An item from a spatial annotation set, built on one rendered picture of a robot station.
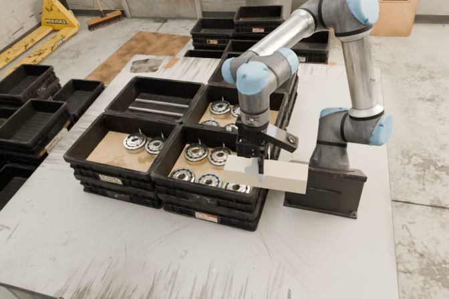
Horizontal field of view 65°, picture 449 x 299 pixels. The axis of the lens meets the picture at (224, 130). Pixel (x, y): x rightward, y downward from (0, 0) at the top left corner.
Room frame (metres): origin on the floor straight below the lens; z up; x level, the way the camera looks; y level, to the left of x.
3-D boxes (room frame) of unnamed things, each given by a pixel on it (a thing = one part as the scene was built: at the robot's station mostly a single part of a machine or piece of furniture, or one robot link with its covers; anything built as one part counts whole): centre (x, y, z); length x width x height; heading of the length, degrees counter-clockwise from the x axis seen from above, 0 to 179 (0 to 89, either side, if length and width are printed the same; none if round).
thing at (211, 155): (1.00, 0.03, 0.86); 0.10 x 0.10 x 0.01
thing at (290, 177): (0.69, -0.10, 1.07); 0.24 x 0.06 x 0.06; 69
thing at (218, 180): (0.86, 0.09, 0.86); 0.10 x 0.10 x 0.01
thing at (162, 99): (1.37, 0.30, 0.87); 0.40 x 0.30 x 0.11; 66
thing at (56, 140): (1.73, 1.06, 0.41); 0.31 x 0.02 x 0.16; 159
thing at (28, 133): (1.80, 1.20, 0.37); 0.40 x 0.30 x 0.45; 159
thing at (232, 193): (0.93, 0.06, 0.92); 0.40 x 0.30 x 0.02; 66
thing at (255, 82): (0.70, -0.09, 1.39); 0.09 x 0.08 x 0.11; 134
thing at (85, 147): (1.10, 0.42, 0.87); 0.40 x 0.30 x 0.11; 66
